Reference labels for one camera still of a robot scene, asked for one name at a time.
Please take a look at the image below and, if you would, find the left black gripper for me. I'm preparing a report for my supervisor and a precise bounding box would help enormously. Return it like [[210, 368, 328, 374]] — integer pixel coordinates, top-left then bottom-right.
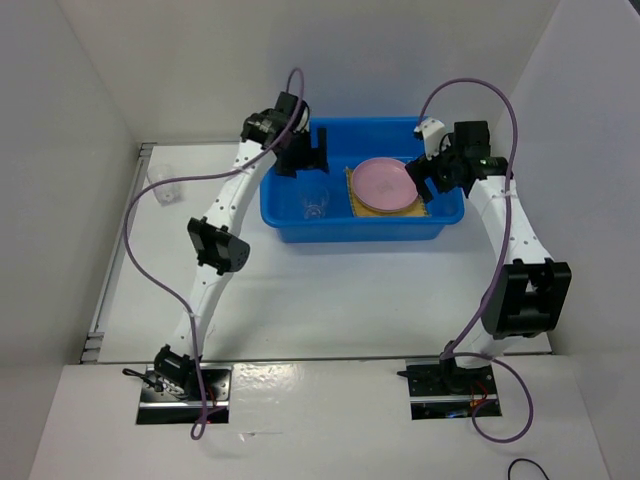
[[274, 126, 327, 178]]

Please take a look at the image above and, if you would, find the bamboo woven mat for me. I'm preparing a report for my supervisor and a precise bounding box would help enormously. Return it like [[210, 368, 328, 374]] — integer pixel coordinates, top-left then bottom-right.
[[344, 157, 429, 218]]

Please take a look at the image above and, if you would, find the pink plastic plate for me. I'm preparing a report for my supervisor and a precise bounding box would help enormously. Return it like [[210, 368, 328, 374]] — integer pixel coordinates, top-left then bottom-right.
[[352, 157, 418, 211]]

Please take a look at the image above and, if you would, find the clear plastic cup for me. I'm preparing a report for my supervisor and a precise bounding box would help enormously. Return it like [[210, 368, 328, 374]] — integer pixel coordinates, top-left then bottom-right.
[[299, 184, 330, 220], [146, 164, 183, 207]]

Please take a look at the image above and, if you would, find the beige bear plate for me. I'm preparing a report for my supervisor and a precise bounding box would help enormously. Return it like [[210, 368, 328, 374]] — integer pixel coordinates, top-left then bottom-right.
[[345, 168, 425, 218]]

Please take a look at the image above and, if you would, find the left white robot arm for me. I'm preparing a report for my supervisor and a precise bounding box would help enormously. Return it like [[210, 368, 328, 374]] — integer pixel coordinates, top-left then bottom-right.
[[154, 92, 328, 400]]

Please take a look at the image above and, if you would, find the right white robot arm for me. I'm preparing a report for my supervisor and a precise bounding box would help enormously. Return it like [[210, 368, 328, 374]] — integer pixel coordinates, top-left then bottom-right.
[[406, 119, 572, 394]]

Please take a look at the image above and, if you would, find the blue plastic bin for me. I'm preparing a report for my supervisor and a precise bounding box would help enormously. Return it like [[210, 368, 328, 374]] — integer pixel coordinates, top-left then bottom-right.
[[260, 117, 465, 243]]

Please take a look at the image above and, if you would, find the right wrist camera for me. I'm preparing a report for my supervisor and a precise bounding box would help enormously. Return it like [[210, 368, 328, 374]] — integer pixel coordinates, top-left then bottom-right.
[[413, 117, 447, 159]]

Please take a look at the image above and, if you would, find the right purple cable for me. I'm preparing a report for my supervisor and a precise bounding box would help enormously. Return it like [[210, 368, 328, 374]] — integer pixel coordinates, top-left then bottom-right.
[[418, 77, 534, 445]]

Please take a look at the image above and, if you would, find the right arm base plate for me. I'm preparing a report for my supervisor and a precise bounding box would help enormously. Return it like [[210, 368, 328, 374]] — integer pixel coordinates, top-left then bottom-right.
[[396, 360, 502, 420]]

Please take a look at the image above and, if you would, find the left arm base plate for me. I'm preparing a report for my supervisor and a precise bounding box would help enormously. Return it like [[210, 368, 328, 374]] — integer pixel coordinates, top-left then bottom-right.
[[135, 364, 232, 425]]

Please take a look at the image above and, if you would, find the black cable on floor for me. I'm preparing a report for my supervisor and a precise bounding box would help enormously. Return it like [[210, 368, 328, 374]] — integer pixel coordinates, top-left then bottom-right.
[[507, 457, 551, 480]]

